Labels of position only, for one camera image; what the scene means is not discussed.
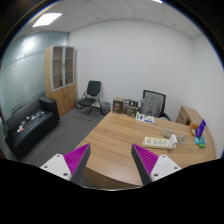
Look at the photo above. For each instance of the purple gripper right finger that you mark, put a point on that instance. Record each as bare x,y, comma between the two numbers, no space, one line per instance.
152,167

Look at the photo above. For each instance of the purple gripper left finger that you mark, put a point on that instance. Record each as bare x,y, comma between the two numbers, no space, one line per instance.
69,166

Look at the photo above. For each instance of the white charger plug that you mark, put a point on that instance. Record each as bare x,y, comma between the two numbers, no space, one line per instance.
172,141

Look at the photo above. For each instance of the white power strip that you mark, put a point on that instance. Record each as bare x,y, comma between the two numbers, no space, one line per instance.
156,143

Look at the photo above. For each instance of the green small box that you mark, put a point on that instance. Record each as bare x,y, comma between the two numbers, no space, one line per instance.
200,142

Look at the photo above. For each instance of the black leather sofa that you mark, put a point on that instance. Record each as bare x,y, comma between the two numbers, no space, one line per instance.
24,142

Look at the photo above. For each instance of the purple standing card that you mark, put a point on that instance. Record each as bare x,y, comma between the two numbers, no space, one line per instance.
200,128

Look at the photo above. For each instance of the brown cardboard box right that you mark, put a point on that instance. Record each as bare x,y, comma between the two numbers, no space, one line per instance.
130,107

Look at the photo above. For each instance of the brown cardboard box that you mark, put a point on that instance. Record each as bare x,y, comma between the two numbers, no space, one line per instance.
117,105
130,107

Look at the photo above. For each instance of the clutter items on sofa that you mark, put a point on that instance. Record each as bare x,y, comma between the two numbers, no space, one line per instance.
28,121

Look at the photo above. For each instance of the grey mesh office chair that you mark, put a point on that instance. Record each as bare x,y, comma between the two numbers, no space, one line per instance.
153,104

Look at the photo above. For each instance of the black mesh waste bin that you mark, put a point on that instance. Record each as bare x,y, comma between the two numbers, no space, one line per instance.
105,108

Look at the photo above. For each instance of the black folding chair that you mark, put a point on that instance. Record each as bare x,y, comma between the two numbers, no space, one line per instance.
89,98

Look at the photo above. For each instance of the brown cardboard box left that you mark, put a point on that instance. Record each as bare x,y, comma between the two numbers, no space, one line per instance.
117,105

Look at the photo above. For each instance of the wooden glass-door cabinet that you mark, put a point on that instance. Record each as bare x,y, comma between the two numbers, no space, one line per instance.
59,76

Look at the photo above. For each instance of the ceiling light panel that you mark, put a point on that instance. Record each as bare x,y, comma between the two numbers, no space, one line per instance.
46,19

